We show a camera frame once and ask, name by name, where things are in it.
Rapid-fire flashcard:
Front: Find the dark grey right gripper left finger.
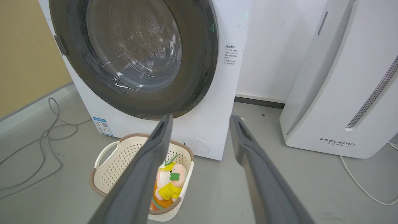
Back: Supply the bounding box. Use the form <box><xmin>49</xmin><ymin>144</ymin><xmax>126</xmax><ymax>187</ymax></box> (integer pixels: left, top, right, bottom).
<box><xmin>88</xmin><ymin>114</ymin><xmax>174</xmax><ymax>224</ymax></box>

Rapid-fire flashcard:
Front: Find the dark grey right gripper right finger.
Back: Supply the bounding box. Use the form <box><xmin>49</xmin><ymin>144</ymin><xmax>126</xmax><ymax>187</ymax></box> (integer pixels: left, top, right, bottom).
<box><xmin>229</xmin><ymin>114</ymin><xmax>315</xmax><ymax>224</ymax></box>

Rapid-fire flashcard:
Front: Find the white washing machine body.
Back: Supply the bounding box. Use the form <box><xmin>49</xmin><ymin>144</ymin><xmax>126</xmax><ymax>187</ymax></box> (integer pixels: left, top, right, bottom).
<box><xmin>39</xmin><ymin>0</ymin><xmax>253</xmax><ymax>161</ymax></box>

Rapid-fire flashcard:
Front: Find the round dark washing machine door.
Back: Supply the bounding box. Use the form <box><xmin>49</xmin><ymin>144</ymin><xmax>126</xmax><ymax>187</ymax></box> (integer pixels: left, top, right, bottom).
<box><xmin>49</xmin><ymin>0</ymin><xmax>219</xmax><ymax>121</ymax></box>

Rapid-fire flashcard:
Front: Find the cream perforated laundry basket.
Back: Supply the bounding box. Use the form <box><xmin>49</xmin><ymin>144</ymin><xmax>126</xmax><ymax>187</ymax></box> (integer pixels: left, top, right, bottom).
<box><xmin>90</xmin><ymin>133</ymin><xmax>195</xmax><ymax>222</ymax></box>

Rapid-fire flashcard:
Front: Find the pink yellow plush doll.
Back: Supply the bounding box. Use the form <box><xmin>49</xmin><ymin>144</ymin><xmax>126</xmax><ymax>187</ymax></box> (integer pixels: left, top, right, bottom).
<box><xmin>150</xmin><ymin>155</ymin><xmax>188</xmax><ymax>210</ymax></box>

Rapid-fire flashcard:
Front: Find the white Feelbird air purifier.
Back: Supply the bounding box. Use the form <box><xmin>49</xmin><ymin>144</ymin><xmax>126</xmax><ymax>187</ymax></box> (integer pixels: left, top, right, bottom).
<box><xmin>279</xmin><ymin>0</ymin><xmax>398</xmax><ymax>159</ymax></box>

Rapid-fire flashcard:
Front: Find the white power cable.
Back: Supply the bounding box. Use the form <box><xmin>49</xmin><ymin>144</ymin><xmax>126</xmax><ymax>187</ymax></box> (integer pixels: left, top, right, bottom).
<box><xmin>339</xmin><ymin>142</ymin><xmax>398</xmax><ymax>206</ymax></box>

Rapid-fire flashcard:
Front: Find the grey floor cable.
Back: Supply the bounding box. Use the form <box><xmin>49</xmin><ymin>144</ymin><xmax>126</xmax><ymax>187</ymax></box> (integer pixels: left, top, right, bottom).
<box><xmin>0</xmin><ymin>97</ymin><xmax>91</xmax><ymax>199</ymax></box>

